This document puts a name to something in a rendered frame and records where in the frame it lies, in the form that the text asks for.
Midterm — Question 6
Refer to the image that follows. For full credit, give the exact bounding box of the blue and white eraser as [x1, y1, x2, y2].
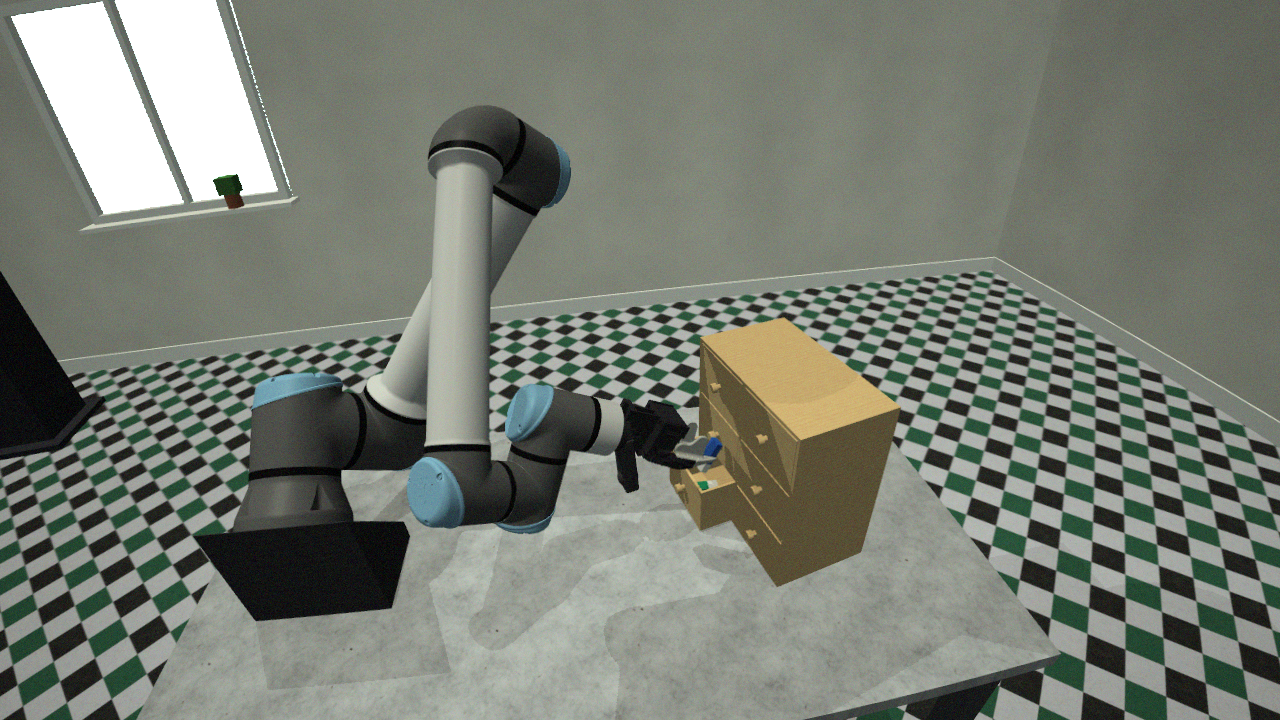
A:
[698, 437, 723, 473]

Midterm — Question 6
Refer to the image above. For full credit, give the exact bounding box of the brown wooden chest of drawers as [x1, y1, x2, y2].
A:
[699, 318, 901, 587]

